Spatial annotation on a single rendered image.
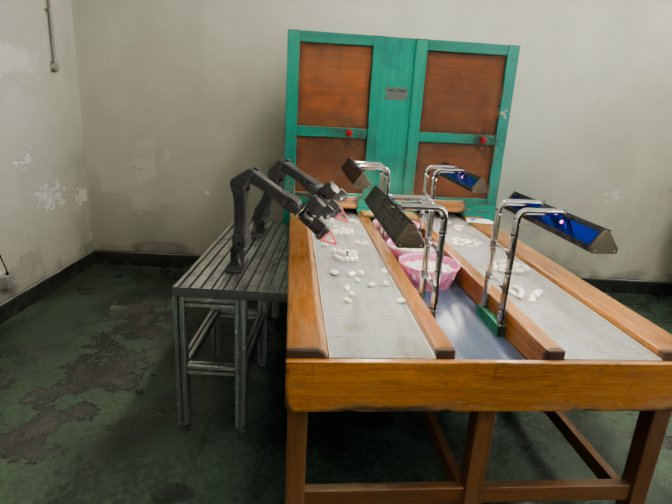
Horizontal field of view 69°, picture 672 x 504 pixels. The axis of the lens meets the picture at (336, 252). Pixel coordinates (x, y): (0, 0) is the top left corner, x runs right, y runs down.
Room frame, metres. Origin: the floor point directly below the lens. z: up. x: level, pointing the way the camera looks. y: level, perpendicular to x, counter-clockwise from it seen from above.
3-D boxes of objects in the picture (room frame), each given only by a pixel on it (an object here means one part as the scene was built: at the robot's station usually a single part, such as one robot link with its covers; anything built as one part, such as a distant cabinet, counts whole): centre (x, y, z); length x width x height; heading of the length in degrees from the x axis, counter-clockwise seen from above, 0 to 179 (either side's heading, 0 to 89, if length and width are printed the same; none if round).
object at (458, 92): (3.34, -0.31, 1.32); 1.36 x 0.55 x 0.95; 96
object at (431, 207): (1.60, -0.25, 0.90); 0.20 x 0.19 x 0.45; 6
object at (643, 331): (2.22, -0.94, 0.67); 1.81 x 0.12 x 0.19; 6
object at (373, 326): (2.13, -0.06, 0.73); 1.81 x 0.30 x 0.02; 6
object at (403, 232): (1.60, -0.17, 1.08); 0.62 x 0.08 x 0.07; 6
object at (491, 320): (1.64, -0.65, 0.90); 0.20 x 0.19 x 0.45; 6
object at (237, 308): (2.43, 0.50, 0.32); 1.20 x 0.29 x 0.63; 0
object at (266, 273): (2.43, 0.20, 0.65); 1.20 x 0.90 x 0.04; 0
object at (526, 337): (2.18, -0.56, 0.71); 1.81 x 0.05 x 0.11; 6
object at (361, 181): (2.57, -0.07, 1.08); 0.62 x 0.08 x 0.07; 6
